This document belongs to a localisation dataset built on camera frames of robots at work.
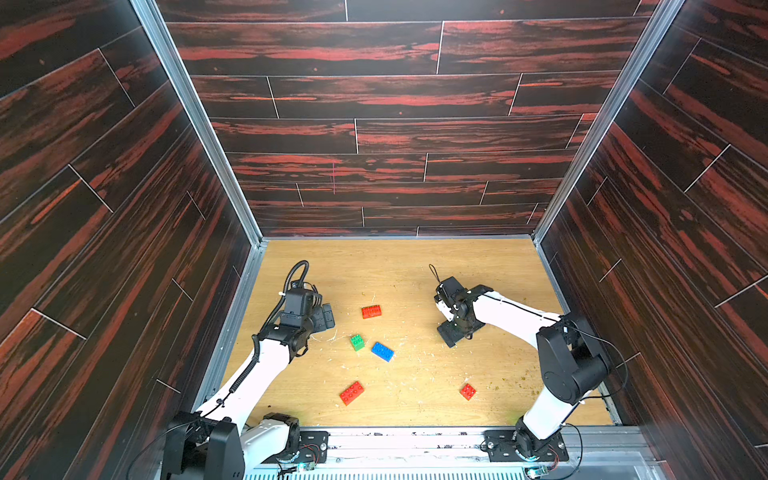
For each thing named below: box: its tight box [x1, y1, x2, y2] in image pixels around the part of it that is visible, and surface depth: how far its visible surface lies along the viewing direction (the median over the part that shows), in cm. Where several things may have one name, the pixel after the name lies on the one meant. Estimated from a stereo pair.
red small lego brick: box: [459, 383, 477, 401], surface depth 84 cm
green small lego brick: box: [350, 334, 365, 352], surface depth 91 cm
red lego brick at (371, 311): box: [361, 305, 382, 319], surface depth 100 cm
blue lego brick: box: [371, 342, 395, 363], surface depth 90 cm
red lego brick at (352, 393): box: [339, 381, 365, 406], surface depth 83 cm
